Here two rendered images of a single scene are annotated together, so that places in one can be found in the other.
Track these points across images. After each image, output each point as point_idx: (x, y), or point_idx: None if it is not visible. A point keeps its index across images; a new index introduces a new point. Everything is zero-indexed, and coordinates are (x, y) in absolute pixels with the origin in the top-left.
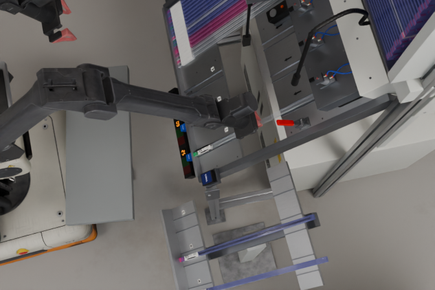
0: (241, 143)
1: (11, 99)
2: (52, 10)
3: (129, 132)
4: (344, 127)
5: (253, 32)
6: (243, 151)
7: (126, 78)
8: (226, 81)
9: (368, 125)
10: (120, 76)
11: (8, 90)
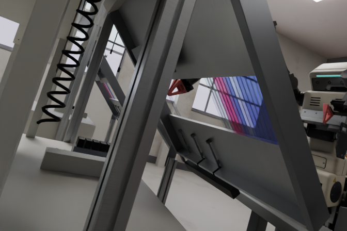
0: (172, 115)
1: (311, 119)
2: (346, 98)
3: (247, 197)
4: (62, 148)
5: (176, 219)
6: (170, 115)
7: (288, 223)
8: (198, 122)
9: (34, 142)
10: (295, 225)
11: (316, 118)
